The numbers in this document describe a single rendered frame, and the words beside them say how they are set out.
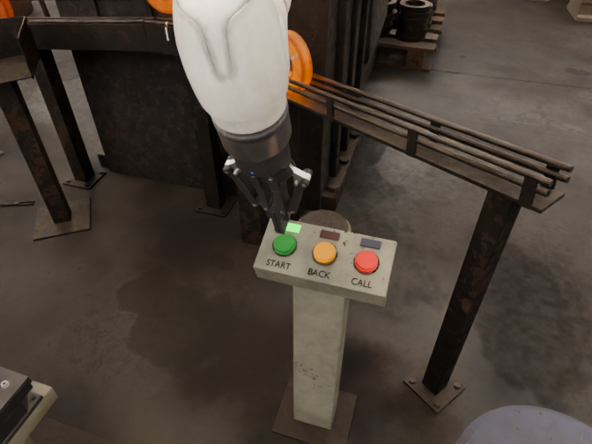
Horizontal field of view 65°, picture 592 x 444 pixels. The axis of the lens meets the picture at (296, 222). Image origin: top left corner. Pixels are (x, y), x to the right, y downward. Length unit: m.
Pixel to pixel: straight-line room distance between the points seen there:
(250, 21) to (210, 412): 1.08
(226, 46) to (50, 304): 1.38
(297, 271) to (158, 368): 0.72
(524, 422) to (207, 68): 0.75
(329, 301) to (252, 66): 0.53
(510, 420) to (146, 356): 0.99
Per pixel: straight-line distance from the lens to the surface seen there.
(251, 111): 0.49
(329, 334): 0.95
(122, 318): 1.58
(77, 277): 1.76
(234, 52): 0.44
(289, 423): 1.31
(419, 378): 1.41
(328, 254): 0.82
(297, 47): 1.20
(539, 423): 0.93
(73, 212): 2.03
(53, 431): 1.42
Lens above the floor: 1.19
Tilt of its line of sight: 41 degrees down
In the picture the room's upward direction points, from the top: straight up
